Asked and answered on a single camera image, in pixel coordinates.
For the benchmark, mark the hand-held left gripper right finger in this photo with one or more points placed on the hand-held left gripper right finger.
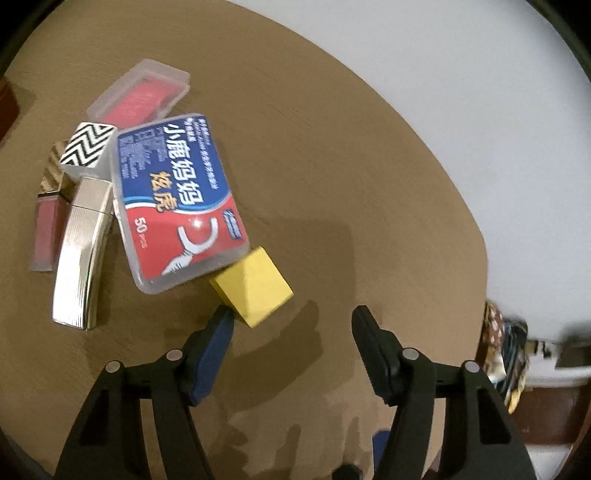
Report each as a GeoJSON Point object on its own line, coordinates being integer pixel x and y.
{"type": "Point", "coordinates": [377, 364]}

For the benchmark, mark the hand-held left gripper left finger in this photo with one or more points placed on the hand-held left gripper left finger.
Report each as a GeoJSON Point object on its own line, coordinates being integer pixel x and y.
{"type": "Point", "coordinates": [213, 357]}

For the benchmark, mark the yellow block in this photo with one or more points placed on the yellow block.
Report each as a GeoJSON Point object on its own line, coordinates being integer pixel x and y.
{"type": "Point", "coordinates": [254, 288]}

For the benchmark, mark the blue and red floss box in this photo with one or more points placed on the blue and red floss box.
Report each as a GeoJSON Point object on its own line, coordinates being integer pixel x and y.
{"type": "Point", "coordinates": [178, 198]}

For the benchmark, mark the patterned fabric bundle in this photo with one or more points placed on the patterned fabric bundle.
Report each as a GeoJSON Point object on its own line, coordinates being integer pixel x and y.
{"type": "Point", "coordinates": [503, 355]}

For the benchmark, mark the dark red wooden furniture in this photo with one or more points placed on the dark red wooden furniture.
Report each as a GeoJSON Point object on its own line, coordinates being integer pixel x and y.
{"type": "Point", "coordinates": [549, 415]}

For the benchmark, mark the pink lip gloss tube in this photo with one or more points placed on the pink lip gloss tube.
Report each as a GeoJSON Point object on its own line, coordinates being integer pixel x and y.
{"type": "Point", "coordinates": [46, 217]}

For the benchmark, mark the black and white zigzag box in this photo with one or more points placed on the black and white zigzag box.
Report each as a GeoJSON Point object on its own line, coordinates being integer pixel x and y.
{"type": "Point", "coordinates": [85, 147]}

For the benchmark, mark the clear case with red insert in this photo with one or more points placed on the clear case with red insert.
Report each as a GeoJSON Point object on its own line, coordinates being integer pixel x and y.
{"type": "Point", "coordinates": [138, 94]}

